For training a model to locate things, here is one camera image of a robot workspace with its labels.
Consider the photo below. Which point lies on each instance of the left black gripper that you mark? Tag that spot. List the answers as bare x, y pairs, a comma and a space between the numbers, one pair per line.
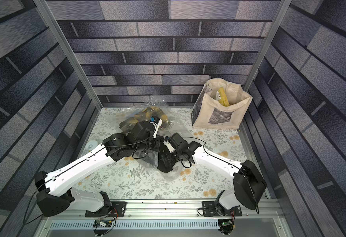
158, 138

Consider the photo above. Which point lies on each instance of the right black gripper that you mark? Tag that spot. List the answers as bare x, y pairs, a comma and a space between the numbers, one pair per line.
167, 152

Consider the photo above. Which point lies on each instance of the yellow black plaid shirt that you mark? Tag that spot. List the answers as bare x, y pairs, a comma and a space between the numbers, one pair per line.
145, 115

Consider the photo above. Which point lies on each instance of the clear plastic vacuum bag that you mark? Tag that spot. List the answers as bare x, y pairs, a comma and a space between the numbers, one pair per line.
150, 162

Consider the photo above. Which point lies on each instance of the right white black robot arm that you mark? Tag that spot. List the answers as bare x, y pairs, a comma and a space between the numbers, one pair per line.
248, 183

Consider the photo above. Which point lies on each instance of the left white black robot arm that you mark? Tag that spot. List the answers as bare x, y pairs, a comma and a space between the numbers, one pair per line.
56, 192

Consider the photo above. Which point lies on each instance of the beige canvas tote bag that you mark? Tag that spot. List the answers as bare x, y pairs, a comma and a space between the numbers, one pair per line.
209, 113

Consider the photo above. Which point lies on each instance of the white round tape roll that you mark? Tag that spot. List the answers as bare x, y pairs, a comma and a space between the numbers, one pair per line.
91, 145

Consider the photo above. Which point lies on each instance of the yellow item in tote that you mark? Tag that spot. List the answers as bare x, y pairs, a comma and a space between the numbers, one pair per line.
221, 97

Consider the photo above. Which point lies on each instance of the right small circuit board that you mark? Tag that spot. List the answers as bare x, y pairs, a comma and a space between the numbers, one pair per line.
225, 226

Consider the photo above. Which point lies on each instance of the small circuit board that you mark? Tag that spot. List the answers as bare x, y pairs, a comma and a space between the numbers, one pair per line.
225, 226
102, 224

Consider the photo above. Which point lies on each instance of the left small circuit board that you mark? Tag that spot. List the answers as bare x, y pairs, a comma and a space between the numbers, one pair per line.
102, 224

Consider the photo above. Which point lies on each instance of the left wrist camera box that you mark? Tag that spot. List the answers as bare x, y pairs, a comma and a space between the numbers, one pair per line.
157, 122

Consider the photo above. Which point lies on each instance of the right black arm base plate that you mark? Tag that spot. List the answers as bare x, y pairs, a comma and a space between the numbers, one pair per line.
214, 209

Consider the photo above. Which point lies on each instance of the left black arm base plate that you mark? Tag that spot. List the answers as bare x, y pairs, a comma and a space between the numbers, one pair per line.
115, 209

